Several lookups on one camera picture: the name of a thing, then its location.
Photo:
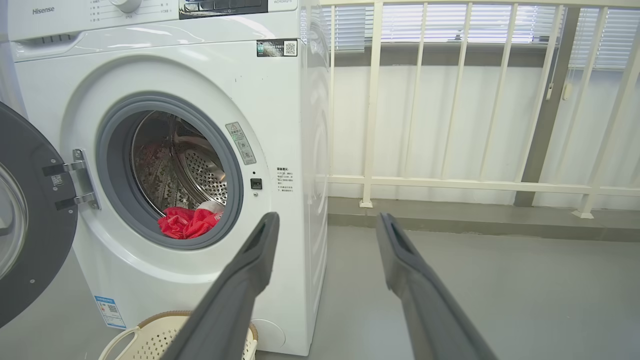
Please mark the cream metal railing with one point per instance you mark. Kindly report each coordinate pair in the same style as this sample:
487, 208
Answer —
372, 100

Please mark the grey structural post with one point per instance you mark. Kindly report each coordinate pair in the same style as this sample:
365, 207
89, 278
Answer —
547, 140

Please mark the white control dial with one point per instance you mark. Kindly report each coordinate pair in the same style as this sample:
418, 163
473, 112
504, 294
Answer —
125, 5

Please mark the blue energy label sticker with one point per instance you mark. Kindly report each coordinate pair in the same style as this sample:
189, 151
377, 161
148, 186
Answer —
110, 312

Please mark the black round washer door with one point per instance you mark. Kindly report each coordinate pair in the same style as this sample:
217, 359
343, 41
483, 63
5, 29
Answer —
40, 225

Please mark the white window blind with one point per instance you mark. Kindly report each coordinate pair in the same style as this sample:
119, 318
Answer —
350, 30
445, 25
617, 40

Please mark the grey warning sticker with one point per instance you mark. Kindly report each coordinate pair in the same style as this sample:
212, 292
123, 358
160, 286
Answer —
241, 144

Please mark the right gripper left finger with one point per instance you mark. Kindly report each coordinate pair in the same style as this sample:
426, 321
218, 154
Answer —
230, 300

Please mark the dark QR code sticker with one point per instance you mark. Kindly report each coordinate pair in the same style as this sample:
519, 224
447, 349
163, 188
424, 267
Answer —
276, 48

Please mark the black washing machine control panel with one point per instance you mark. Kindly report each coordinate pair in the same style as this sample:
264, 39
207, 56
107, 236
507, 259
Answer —
225, 7

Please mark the grey rubber door gasket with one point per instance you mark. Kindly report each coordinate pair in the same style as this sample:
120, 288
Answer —
112, 170

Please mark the perforated steel washer drum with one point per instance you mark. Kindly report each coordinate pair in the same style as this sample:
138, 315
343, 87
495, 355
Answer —
200, 170

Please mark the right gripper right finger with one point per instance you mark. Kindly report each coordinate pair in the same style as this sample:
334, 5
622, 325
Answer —
430, 300

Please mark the cream perforated laundry basket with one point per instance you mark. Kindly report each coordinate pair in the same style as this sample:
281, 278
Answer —
145, 342

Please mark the round white filter cover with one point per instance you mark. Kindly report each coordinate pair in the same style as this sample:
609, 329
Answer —
270, 334

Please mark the red and white garment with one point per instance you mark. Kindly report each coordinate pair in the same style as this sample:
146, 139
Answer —
185, 225

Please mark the white front-load washing machine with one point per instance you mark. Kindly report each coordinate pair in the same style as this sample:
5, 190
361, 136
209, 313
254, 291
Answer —
280, 125

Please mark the metal door hinge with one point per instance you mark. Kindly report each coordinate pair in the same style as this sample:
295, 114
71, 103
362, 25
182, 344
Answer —
82, 180

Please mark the black door latch socket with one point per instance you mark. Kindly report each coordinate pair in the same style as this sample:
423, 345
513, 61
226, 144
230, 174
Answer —
256, 183

